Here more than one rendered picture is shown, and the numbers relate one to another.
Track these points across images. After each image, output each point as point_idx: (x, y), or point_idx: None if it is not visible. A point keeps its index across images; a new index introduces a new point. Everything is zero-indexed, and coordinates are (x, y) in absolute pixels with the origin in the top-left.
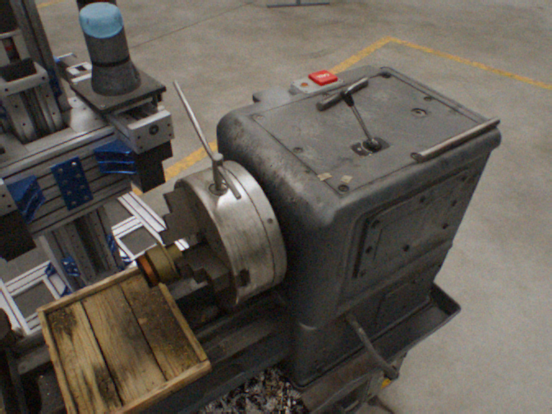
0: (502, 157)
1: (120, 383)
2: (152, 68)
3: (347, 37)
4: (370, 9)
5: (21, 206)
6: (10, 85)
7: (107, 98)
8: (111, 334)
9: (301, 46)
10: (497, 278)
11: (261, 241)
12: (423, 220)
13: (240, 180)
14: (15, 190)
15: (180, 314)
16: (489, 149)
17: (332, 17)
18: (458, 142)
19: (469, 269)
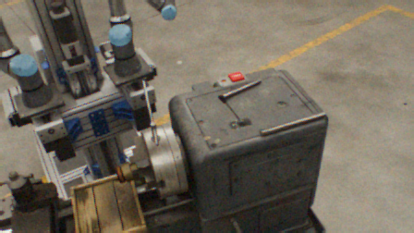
0: None
1: (102, 228)
2: (179, 29)
3: (347, 5)
4: None
5: (70, 133)
6: (71, 68)
7: (120, 77)
8: (103, 205)
9: (303, 13)
10: (407, 225)
11: (172, 166)
12: (275, 167)
13: (167, 135)
14: (67, 124)
15: (138, 200)
16: (316, 131)
17: None
18: (290, 126)
19: (385, 214)
